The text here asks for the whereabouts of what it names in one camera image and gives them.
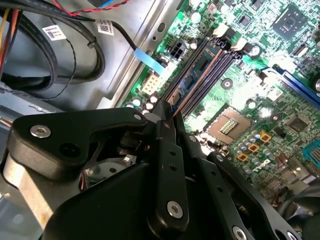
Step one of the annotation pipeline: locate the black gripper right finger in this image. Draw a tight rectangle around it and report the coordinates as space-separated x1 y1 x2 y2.
173 113 301 240

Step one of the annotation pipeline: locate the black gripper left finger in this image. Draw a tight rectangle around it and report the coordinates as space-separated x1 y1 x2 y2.
6 99 190 235

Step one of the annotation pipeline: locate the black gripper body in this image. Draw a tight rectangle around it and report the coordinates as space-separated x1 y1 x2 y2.
42 129 235 240

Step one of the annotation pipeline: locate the blue RAM stick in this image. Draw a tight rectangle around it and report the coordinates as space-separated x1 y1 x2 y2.
164 44 223 113

